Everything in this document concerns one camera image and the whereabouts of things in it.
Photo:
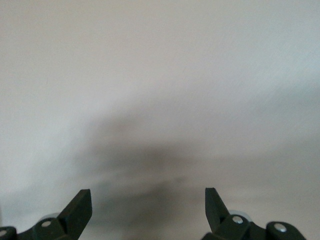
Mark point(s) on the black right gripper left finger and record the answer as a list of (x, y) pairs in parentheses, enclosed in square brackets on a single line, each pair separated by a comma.
[(76, 212)]

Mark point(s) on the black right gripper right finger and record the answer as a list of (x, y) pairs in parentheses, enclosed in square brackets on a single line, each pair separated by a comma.
[(213, 210)]

